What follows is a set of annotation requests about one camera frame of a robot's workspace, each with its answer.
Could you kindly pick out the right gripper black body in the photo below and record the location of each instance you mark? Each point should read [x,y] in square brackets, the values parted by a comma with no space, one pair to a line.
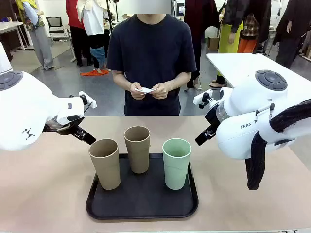
[213,119]

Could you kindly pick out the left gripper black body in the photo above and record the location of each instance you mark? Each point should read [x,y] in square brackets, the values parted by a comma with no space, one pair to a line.
[76,132]

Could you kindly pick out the brown tall cup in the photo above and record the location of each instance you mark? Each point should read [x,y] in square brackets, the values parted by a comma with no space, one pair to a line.
[138,157]
[107,170]

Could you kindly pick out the pale green tall cup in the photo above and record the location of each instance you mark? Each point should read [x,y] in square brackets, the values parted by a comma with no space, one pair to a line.
[176,170]

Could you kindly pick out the white paper coaster stack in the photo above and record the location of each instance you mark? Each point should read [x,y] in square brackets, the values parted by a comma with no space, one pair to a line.
[145,90]

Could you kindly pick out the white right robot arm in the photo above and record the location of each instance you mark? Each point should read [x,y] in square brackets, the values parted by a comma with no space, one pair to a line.
[243,109]

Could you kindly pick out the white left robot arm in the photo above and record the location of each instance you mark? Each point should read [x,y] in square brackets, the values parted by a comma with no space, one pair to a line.
[24,106]

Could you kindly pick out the person's left forearm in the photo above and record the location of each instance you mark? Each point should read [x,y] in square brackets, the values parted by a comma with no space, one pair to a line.
[179,78]

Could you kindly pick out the person's right forearm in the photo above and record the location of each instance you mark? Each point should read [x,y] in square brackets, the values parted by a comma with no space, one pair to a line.
[121,80]

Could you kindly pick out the person's left hand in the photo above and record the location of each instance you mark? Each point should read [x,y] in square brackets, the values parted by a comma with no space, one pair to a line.
[162,91]

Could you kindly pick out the person's right hand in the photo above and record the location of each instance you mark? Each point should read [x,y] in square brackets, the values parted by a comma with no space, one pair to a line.
[137,94]

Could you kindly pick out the white side table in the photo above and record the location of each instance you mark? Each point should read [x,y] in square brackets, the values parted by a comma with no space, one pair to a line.
[238,65]

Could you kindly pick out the orange cloth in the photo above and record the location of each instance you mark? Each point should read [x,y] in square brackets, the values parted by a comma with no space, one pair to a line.
[94,72]

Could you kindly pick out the cardboard box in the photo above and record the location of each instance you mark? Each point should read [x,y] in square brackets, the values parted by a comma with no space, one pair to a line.
[213,43]

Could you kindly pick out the mannequin with yellow skirt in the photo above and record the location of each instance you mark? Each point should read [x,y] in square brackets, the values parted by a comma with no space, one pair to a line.
[228,38]

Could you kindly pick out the black plastic serving tray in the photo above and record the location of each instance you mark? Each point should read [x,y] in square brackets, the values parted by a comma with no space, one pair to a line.
[145,199]

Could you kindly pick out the mannequin with plaid shirt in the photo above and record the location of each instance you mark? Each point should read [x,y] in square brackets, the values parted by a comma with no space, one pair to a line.
[247,43]

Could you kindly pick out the person in dark t-shirt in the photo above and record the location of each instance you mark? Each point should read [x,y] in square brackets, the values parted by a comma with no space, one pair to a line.
[150,48]

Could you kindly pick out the mannequin with floral top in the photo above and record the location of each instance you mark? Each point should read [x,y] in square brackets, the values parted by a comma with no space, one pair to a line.
[41,43]

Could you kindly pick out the white air purifier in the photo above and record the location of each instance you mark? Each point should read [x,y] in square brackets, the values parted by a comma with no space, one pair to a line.
[3,60]

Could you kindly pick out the mannequin in dark red dress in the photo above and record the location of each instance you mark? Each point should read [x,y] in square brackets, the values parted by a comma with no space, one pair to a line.
[199,14]

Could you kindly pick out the black mesh office chair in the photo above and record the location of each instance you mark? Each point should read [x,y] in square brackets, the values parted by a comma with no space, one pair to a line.
[54,23]

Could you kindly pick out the mannequin with white shirt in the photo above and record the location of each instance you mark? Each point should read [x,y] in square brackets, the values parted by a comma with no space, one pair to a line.
[93,21]

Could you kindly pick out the computer monitor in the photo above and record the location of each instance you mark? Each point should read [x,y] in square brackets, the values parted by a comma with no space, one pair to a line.
[180,8]

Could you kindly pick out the black tripod stand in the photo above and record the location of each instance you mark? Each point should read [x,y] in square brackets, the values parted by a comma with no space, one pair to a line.
[111,21]

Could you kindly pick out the person in red top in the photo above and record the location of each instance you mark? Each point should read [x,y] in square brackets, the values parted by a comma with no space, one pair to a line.
[73,14]

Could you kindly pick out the mannequin in black coat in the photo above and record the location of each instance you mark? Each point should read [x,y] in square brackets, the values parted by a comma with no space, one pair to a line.
[289,24]

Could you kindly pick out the light wooden desk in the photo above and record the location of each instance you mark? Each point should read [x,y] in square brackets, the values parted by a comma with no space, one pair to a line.
[9,25]

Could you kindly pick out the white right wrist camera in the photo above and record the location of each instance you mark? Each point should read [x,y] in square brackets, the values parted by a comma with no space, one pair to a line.
[200,98]

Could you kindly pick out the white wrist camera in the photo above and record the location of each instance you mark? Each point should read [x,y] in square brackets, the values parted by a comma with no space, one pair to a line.
[200,98]
[89,100]

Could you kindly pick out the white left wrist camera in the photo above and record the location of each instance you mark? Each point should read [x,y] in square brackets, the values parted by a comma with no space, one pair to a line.
[89,100]

